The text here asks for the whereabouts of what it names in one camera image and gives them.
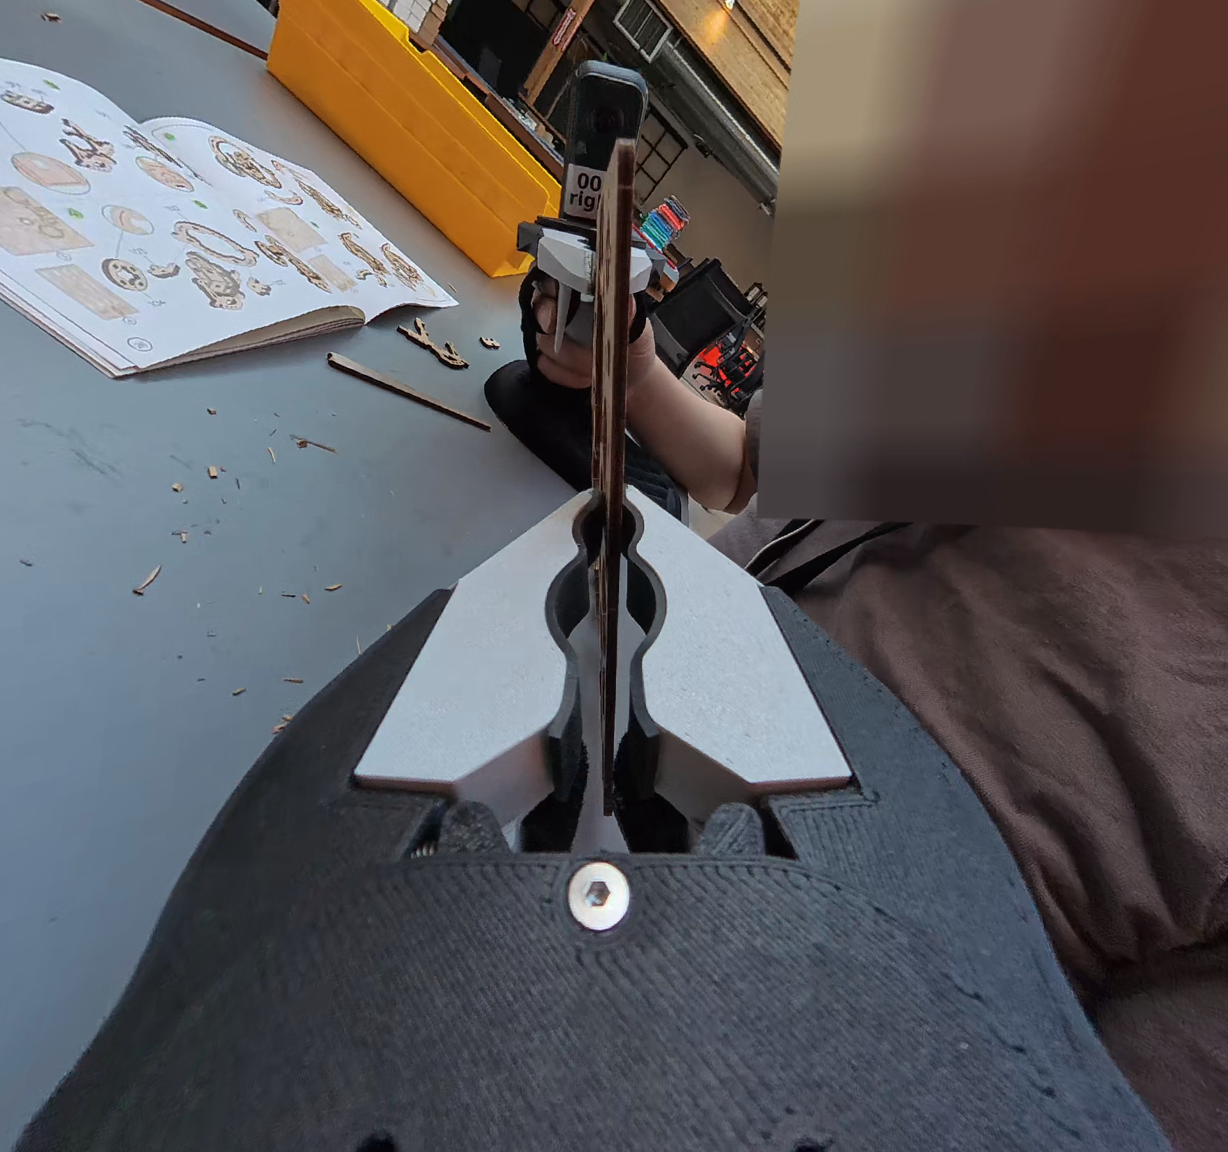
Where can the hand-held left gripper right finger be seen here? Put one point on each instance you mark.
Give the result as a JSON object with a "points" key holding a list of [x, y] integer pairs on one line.
{"points": [[739, 681]]}

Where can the thin wooden strip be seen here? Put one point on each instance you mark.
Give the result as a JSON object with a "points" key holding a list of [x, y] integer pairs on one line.
{"points": [[404, 388]]}

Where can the scattered wood chips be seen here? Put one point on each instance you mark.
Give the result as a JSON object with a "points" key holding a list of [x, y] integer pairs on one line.
{"points": [[207, 472]]}

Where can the long notched wooden part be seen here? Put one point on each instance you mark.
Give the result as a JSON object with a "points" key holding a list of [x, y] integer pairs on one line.
{"points": [[437, 345]]}

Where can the wooden laser-cut part sheet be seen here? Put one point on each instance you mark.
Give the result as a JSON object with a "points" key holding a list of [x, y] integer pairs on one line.
{"points": [[615, 403]]}

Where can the black office chair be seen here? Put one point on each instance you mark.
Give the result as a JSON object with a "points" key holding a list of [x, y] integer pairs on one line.
{"points": [[705, 307]]}

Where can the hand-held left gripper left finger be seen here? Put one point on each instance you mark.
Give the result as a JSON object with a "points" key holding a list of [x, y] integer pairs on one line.
{"points": [[461, 681]]}

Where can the person's right forearm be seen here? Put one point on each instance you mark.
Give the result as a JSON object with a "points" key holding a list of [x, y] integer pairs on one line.
{"points": [[691, 441]]}

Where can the black quilted wrist rest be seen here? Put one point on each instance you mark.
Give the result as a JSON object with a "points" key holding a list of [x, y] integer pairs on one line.
{"points": [[537, 423]]}

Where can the yellow plastic bin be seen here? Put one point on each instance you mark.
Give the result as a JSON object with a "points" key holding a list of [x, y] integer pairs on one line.
{"points": [[404, 116]]}

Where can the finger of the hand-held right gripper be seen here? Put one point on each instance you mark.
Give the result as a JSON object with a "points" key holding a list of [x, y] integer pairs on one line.
{"points": [[645, 271], [566, 264]]}

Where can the person's right hand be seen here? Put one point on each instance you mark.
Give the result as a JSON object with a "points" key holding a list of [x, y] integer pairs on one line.
{"points": [[576, 360]]}

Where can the white wall vent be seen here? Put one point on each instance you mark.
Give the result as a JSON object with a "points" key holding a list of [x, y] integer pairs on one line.
{"points": [[643, 24]]}

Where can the open instruction booklet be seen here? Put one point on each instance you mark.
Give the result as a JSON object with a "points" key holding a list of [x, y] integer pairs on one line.
{"points": [[193, 211]]}

